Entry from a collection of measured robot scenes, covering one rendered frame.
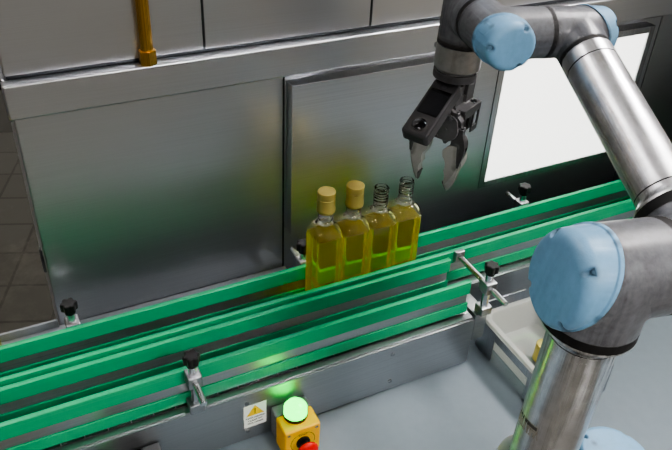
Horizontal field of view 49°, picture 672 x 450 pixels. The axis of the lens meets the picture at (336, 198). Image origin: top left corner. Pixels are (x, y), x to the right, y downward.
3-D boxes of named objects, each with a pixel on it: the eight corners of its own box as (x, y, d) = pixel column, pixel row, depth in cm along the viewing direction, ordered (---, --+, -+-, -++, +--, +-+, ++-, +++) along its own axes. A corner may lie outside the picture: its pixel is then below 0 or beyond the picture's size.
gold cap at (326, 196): (323, 202, 139) (324, 183, 136) (339, 209, 137) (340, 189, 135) (312, 211, 136) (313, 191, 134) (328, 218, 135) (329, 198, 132)
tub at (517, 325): (537, 319, 168) (544, 291, 163) (606, 390, 151) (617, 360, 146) (473, 341, 161) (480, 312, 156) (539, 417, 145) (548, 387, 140)
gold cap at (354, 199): (358, 197, 141) (359, 178, 138) (366, 207, 138) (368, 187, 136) (341, 201, 140) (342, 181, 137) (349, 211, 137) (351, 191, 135)
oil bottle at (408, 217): (400, 272, 160) (410, 190, 148) (413, 287, 156) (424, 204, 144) (377, 278, 158) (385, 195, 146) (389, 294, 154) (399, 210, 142)
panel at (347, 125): (609, 148, 189) (646, 20, 170) (617, 153, 187) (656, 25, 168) (285, 227, 155) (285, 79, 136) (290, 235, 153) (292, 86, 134)
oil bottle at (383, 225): (377, 279, 158) (385, 197, 146) (390, 296, 154) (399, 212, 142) (354, 286, 156) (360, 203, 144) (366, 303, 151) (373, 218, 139)
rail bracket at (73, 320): (85, 333, 141) (74, 280, 134) (92, 358, 136) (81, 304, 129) (63, 339, 140) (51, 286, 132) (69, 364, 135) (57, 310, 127)
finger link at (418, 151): (431, 168, 134) (449, 128, 128) (414, 181, 130) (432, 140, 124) (417, 159, 135) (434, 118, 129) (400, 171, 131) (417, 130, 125)
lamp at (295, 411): (301, 401, 137) (302, 390, 135) (311, 419, 133) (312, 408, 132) (279, 409, 135) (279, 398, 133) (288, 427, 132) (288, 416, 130)
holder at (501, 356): (521, 307, 172) (528, 281, 168) (604, 391, 152) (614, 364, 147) (460, 327, 165) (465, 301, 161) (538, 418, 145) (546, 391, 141)
